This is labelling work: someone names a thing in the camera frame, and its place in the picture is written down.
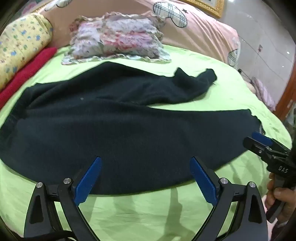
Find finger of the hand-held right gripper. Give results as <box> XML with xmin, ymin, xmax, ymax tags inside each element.
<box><xmin>252</xmin><ymin>131</ymin><xmax>273</xmax><ymax>147</ymax></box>
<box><xmin>243</xmin><ymin>137</ymin><xmax>269</xmax><ymax>160</ymax></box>

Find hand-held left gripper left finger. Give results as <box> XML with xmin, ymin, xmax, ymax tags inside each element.
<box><xmin>23</xmin><ymin>156</ymin><xmax>102</xmax><ymax>241</ymax></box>

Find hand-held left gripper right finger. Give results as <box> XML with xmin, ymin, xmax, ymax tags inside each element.
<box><xmin>189</xmin><ymin>156</ymin><xmax>269</xmax><ymax>241</ymax></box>

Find black pants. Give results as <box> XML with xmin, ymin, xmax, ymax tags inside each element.
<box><xmin>0</xmin><ymin>61</ymin><xmax>266</xmax><ymax>195</ymax></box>

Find person's right hand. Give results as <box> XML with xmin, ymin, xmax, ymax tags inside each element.
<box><xmin>265</xmin><ymin>173</ymin><xmax>296</xmax><ymax>224</ymax></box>

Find wooden glass cabinet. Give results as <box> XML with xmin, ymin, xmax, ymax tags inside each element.
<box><xmin>275</xmin><ymin>74</ymin><xmax>296</xmax><ymax>127</ymax></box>

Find pink striped cloth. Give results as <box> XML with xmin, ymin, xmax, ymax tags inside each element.
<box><xmin>251</xmin><ymin>77</ymin><xmax>276</xmax><ymax>112</ymax></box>

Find green bed sheet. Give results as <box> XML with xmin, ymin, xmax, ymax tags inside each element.
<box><xmin>0</xmin><ymin>45</ymin><xmax>293</xmax><ymax>241</ymax></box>

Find red blanket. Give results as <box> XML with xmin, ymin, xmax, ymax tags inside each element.
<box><xmin>0</xmin><ymin>47</ymin><xmax>58</xmax><ymax>110</ymax></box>

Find floral ruffled pillow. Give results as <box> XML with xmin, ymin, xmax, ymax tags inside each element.
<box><xmin>61</xmin><ymin>11</ymin><xmax>172</xmax><ymax>66</ymax></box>

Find yellow printed rolled blanket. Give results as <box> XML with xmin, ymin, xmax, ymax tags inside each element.
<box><xmin>0</xmin><ymin>13</ymin><xmax>54</xmax><ymax>91</ymax></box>

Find gold picture frame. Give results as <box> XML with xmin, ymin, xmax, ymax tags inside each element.
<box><xmin>181</xmin><ymin>0</ymin><xmax>225</xmax><ymax>19</ymax></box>

